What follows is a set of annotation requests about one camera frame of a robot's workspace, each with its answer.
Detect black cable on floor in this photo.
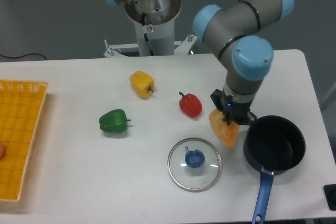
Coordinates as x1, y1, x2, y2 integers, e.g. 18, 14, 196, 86
0, 52, 48, 61

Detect yellow bell pepper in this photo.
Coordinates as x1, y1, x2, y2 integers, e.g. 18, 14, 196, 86
129, 71, 155, 100

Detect dark pan blue handle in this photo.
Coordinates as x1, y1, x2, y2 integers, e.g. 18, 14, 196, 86
243, 115, 306, 223

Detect black device at table edge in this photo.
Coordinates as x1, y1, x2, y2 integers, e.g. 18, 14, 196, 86
323, 184, 336, 211

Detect green bell pepper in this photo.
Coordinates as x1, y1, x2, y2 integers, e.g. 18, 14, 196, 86
99, 109, 131, 133

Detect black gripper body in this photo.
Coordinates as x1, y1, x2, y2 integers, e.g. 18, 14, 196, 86
211, 89, 257, 125

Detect yellow wicker basket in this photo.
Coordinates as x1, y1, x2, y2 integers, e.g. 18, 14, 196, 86
1, 79, 48, 202

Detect glass lid blue knob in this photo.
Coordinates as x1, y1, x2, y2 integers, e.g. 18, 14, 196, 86
167, 137, 223, 193

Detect round bread in basket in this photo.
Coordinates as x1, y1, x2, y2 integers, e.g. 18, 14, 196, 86
0, 141, 6, 159

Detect red bell pepper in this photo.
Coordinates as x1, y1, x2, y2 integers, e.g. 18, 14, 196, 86
179, 91, 203, 118

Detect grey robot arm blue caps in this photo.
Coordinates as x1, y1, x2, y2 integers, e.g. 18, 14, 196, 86
105, 0, 295, 125

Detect orange triangle bread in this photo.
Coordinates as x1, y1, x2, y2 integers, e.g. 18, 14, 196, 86
209, 109, 240, 148

